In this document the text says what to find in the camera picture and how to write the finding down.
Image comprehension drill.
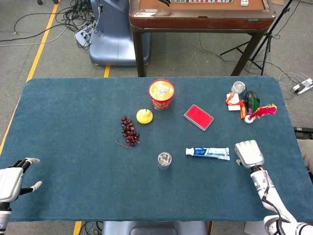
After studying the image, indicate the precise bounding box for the red instant noodle cup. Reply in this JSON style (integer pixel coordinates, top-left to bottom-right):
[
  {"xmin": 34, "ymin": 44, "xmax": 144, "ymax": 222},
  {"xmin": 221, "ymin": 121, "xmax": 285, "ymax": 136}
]
[{"xmin": 148, "ymin": 79, "xmax": 176, "ymax": 111}]

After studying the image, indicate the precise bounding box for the clear jar with cartoon label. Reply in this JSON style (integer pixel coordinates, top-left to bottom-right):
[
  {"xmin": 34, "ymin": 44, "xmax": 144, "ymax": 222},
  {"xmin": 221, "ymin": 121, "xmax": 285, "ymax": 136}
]
[{"xmin": 157, "ymin": 152, "xmax": 172, "ymax": 171}]

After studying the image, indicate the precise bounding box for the grey fabric bundle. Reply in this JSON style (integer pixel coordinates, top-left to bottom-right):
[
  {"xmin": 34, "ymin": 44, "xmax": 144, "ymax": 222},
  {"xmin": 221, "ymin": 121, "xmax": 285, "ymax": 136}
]
[{"xmin": 297, "ymin": 139, "xmax": 313, "ymax": 172}]

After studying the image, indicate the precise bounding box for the brown mahjong table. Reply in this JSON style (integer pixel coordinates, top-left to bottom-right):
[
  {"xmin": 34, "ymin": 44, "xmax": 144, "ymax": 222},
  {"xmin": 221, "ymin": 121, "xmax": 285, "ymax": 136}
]
[{"xmin": 128, "ymin": 0, "xmax": 277, "ymax": 78}]

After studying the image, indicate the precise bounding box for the small clear plastic jar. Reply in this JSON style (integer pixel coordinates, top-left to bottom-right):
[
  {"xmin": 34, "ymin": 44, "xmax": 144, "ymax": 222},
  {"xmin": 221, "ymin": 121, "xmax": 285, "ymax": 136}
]
[{"xmin": 231, "ymin": 81, "xmax": 246, "ymax": 95}]

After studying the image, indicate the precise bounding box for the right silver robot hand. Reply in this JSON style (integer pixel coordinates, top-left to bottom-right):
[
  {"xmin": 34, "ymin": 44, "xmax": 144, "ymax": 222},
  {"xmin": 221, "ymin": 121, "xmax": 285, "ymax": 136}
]
[{"xmin": 234, "ymin": 140, "xmax": 265, "ymax": 169}]

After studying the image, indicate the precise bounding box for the white power strip with plugs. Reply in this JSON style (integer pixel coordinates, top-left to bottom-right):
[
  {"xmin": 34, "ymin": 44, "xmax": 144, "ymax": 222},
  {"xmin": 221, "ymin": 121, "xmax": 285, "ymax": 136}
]
[{"xmin": 74, "ymin": 23, "xmax": 95, "ymax": 47}]

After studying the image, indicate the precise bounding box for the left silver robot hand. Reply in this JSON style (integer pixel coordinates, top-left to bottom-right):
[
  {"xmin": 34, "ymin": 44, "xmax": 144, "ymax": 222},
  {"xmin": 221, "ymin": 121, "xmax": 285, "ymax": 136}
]
[{"xmin": 0, "ymin": 157, "xmax": 43, "ymax": 203}]

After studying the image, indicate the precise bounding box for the red ink pad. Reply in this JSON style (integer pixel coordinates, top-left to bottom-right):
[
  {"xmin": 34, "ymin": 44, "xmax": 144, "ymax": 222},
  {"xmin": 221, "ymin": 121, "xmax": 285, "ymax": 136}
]
[{"xmin": 183, "ymin": 104, "xmax": 214, "ymax": 132}]

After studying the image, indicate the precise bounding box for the yellow pear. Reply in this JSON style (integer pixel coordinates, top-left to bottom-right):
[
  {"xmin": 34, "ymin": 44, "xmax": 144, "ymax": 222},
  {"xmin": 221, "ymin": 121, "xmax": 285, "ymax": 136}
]
[{"xmin": 136, "ymin": 108, "xmax": 154, "ymax": 125}]

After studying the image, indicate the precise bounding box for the dark red grape bunch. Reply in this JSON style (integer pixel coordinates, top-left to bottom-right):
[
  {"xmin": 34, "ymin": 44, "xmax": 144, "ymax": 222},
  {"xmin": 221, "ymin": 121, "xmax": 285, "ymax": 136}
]
[{"xmin": 114, "ymin": 116, "xmax": 141, "ymax": 149}]

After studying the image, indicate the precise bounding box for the blue grey own robot base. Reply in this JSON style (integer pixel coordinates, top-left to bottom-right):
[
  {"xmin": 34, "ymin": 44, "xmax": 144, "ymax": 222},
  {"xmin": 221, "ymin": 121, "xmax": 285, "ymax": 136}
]
[{"xmin": 101, "ymin": 221, "xmax": 208, "ymax": 235}]

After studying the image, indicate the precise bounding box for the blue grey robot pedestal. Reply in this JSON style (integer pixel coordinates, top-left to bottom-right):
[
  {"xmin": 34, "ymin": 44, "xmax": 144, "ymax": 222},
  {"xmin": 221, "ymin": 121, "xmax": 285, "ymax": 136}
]
[{"xmin": 89, "ymin": 0, "xmax": 151, "ymax": 67}]

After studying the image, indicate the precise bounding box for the black tripod stand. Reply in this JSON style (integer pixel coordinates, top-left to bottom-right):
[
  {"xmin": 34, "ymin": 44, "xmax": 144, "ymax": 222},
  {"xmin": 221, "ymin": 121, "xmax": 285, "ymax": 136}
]
[{"xmin": 220, "ymin": 0, "xmax": 294, "ymax": 76}]

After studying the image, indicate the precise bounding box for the row of mahjong tiles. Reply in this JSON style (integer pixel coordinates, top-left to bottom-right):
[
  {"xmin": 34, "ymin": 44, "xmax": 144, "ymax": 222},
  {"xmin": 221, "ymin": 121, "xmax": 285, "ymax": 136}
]
[{"xmin": 171, "ymin": 0, "xmax": 233, "ymax": 4}]

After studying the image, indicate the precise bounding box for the pink green feather shuttlecock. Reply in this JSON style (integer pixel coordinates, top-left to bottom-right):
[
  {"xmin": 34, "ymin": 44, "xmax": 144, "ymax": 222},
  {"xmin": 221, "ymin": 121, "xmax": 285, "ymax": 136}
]
[{"xmin": 244, "ymin": 97, "xmax": 278, "ymax": 124}]

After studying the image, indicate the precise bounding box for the black floor cable bundle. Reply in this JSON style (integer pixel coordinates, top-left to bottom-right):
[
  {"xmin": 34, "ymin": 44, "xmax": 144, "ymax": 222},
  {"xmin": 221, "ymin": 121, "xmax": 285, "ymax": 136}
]
[{"xmin": 13, "ymin": 0, "xmax": 98, "ymax": 51}]

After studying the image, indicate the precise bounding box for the blue and white toothpaste tube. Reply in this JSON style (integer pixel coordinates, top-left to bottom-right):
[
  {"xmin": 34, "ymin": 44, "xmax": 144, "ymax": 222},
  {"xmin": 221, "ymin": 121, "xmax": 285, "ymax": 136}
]
[{"xmin": 185, "ymin": 147, "xmax": 231, "ymax": 162}]

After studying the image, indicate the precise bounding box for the blue felt table cloth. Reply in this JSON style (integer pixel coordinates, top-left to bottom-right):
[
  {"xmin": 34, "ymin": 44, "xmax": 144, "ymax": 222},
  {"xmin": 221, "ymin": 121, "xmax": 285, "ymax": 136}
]
[{"xmin": 0, "ymin": 76, "xmax": 313, "ymax": 223}]

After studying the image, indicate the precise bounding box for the black computer mouse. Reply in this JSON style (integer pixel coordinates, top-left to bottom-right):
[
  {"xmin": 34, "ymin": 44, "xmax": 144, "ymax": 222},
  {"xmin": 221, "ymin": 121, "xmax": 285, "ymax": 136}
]
[{"xmin": 243, "ymin": 91, "xmax": 261, "ymax": 115}]

